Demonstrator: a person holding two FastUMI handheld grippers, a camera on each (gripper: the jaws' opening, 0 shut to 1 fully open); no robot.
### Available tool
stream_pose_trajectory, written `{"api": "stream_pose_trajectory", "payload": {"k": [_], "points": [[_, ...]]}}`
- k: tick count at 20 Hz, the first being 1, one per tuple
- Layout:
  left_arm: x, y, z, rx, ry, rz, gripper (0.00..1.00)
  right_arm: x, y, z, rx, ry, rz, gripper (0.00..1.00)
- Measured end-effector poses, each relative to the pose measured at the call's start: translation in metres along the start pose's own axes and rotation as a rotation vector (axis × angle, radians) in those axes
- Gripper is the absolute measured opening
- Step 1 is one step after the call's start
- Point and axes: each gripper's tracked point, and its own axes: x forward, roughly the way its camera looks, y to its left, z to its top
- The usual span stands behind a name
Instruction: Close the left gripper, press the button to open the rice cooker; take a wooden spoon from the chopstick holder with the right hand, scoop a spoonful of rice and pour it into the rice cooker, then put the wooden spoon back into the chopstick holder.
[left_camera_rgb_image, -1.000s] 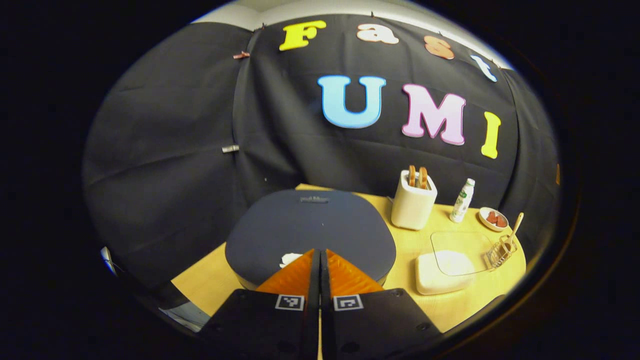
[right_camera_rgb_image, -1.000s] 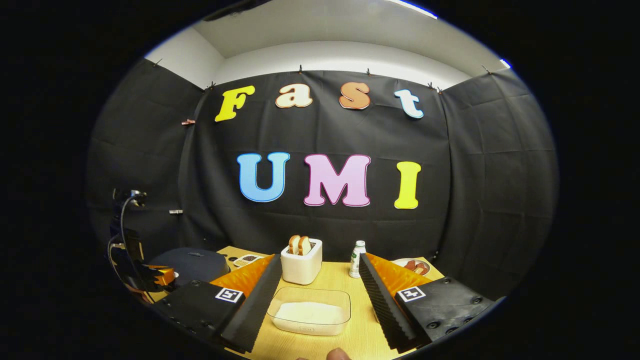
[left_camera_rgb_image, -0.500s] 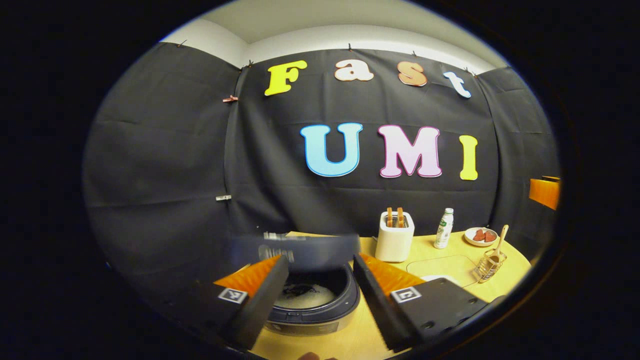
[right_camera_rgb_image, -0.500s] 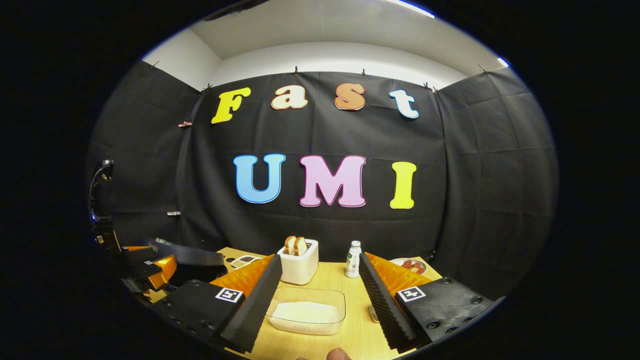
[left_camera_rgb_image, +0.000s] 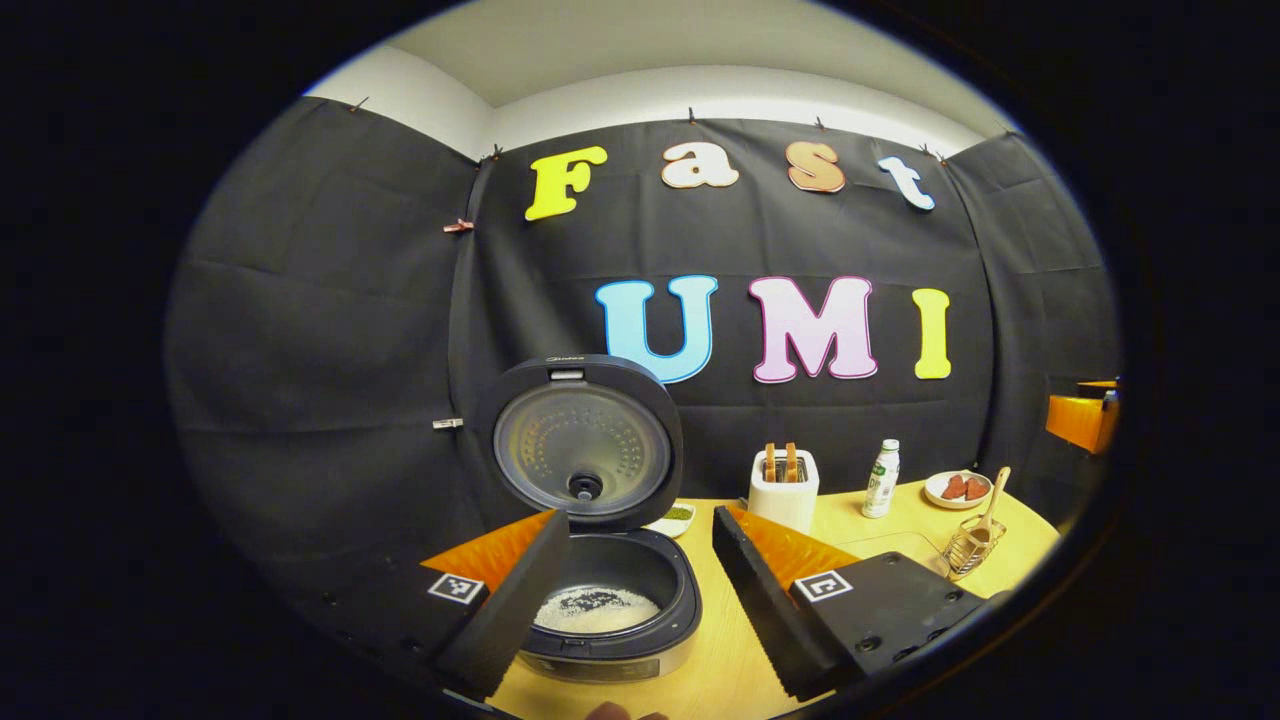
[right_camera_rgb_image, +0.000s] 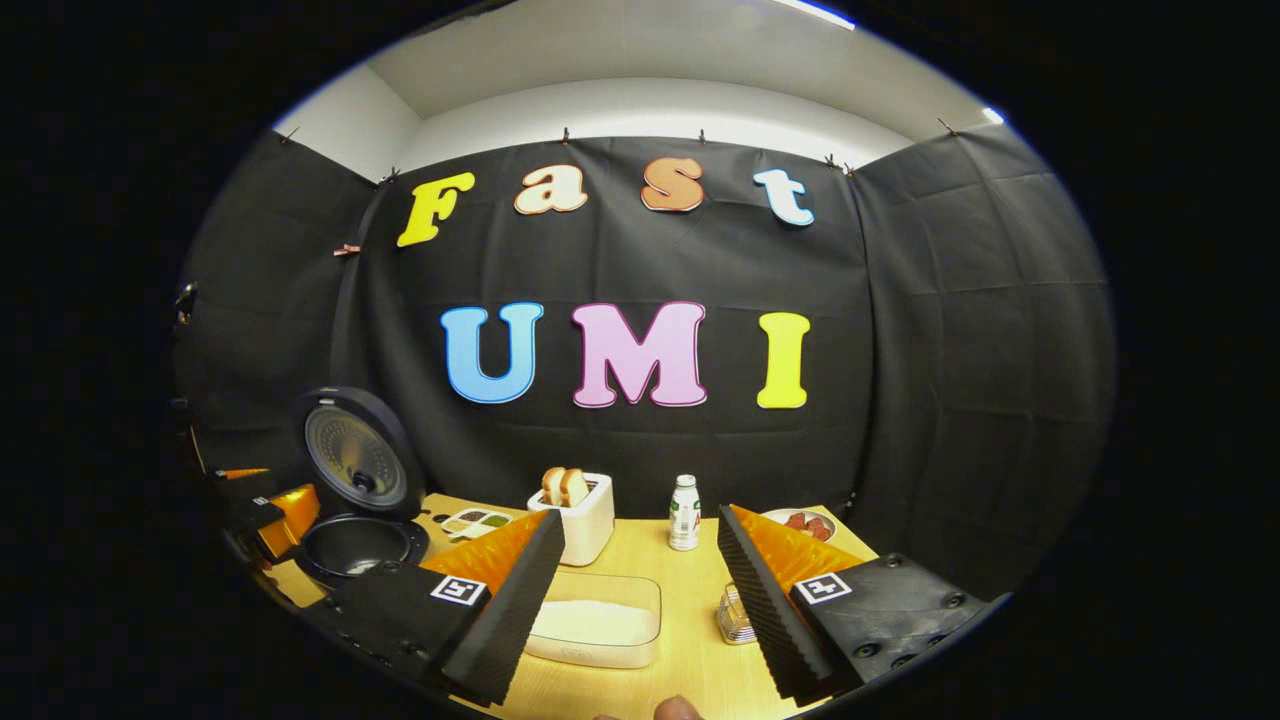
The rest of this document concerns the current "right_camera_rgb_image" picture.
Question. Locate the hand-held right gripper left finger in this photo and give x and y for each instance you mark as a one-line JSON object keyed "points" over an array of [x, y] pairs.
{"points": [[515, 620]]}

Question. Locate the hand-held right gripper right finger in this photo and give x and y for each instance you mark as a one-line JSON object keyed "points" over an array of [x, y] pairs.
{"points": [[765, 620]]}

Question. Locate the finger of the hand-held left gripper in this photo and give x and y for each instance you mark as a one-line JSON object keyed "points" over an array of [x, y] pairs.
{"points": [[295, 515], [240, 473]]}

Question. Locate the clear box of white rice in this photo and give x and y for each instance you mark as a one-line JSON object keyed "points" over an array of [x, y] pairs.
{"points": [[600, 620]]}

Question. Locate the black and silver rice cooker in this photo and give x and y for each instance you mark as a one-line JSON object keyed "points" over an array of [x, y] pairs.
{"points": [[360, 460]]}

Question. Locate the red meat slice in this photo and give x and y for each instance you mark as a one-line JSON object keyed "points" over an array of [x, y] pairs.
{"points": [[817, 529], [796, 521]]}

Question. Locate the white divided dish of beans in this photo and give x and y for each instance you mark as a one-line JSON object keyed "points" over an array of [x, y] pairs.
{"points": [[477, 523]]}

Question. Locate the round white plate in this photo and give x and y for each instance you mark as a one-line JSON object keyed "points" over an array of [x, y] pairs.
{"points": [[775, 516]]}

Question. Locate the white toaster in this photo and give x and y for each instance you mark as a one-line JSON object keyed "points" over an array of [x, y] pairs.
{"points": [[585, 530]]}

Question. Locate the small white drink bottle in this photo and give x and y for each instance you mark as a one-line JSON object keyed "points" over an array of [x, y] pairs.
{"points": [[684, 515]]}

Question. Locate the toast bread slice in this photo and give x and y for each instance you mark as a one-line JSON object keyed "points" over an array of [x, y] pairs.
{"points": [[575, 488], [552, 487]]}

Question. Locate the black backdrop cloth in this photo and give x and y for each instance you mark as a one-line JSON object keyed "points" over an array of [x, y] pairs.
{"points": [[950, 350]]}

